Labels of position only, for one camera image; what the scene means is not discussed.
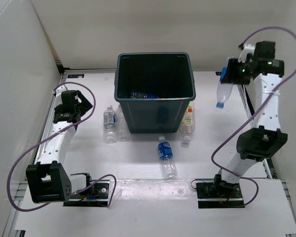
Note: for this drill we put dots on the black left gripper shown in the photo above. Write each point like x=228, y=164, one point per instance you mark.
x=85, y=105

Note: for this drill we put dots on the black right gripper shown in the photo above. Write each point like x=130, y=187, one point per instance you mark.
x=233, y=65

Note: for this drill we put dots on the clear bottle apple label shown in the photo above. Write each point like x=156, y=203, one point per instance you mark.
x=187, y=126

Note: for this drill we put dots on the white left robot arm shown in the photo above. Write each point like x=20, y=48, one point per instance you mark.
x=47, y=178

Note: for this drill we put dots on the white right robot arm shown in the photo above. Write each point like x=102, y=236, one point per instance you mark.
x=265, y=137

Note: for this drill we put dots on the dark green plastic bin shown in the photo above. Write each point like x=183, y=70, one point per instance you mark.
x=168, y=75

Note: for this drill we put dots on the clear bottle white blue label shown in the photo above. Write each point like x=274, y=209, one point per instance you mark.
x=109, y=124

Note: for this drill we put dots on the clear unlabelled plastic bottle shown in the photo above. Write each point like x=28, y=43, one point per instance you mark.
x=122, y=128

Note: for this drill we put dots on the clear bottle dark blue label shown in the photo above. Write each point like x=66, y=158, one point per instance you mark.
x=166, y=158

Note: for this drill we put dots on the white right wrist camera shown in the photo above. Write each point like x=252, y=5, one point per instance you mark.
x=247, y=51

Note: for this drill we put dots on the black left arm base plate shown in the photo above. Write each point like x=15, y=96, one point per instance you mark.
x=98, y=196

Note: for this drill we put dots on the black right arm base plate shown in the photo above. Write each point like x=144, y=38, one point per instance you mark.
x=209, y=197

